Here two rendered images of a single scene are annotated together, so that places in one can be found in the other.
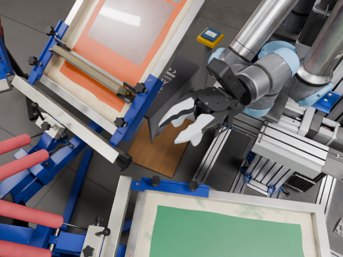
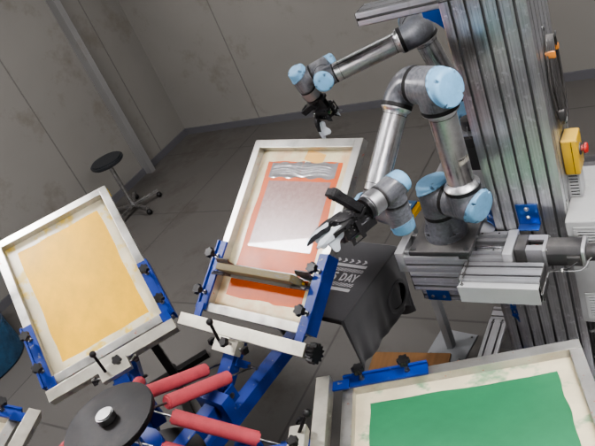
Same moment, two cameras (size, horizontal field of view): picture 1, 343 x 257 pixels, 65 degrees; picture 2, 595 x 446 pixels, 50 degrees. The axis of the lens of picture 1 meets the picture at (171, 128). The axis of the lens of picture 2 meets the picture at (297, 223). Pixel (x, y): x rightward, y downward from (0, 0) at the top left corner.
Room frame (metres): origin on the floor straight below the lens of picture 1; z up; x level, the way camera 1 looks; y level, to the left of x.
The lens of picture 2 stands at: (-1.17, -0.26, 2.60)
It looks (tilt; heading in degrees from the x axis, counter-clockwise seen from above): 30 degrees down; 11
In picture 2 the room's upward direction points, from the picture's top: 24 degrees counter-clockwise
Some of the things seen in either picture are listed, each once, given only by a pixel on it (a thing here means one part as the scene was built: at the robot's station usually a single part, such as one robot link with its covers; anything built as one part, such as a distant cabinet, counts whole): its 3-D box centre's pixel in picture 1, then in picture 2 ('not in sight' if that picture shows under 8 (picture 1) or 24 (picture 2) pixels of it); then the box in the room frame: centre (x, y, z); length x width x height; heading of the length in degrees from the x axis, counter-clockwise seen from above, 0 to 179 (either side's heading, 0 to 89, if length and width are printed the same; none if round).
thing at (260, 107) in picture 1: (255, 92); (396, 214); (0.47, -0.23, 1.56); 0.11 x 0.08 x 0.11; 37
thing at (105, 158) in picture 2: not in sight; (119, 187); (4.57, 2.39, 0.32); 0.60 x 0.57 x 0.64; 63
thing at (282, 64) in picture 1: (272, 70); (390, 188); (0.45, -0.24, 1.65); 0.11 x 0.08 x 0.09; 127
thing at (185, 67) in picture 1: (146, 73); (330, 275); (1.11, 0.15, 0.95); 0.48 x 0.44 x 0.01; 142
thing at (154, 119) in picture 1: (170, 107); (375, 311); (0.99, 0.01, 0.77); 0.46 x 0.09 x 0.36; 142
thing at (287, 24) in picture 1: (297, 15); not in sight; (1.15, -0.61, 1.31); 0.15 x 0.15 x 0.10
